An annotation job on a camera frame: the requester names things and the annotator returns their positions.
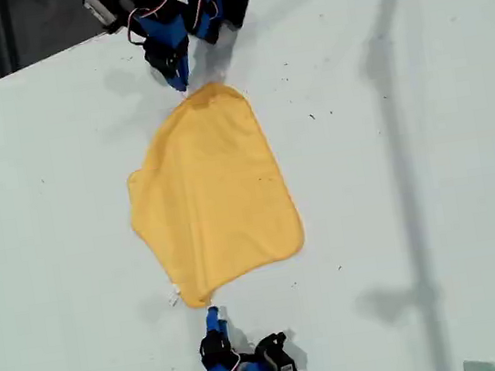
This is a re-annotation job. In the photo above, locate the yellow square towel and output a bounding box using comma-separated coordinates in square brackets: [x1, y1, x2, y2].
[113, 71, 314, 317]

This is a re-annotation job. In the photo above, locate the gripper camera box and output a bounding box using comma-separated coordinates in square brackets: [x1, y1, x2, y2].
[249, 329, 303, 371]
[81, 0, 123, 37]

